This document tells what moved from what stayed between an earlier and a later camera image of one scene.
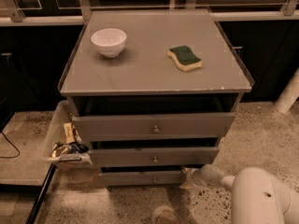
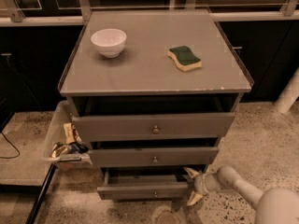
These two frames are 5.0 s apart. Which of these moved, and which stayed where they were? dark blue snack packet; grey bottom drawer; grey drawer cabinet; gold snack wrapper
Moved: grey bottom drawer
Stayed: dark blue snack packet; grey drawer cabinet; gold snack wrapper
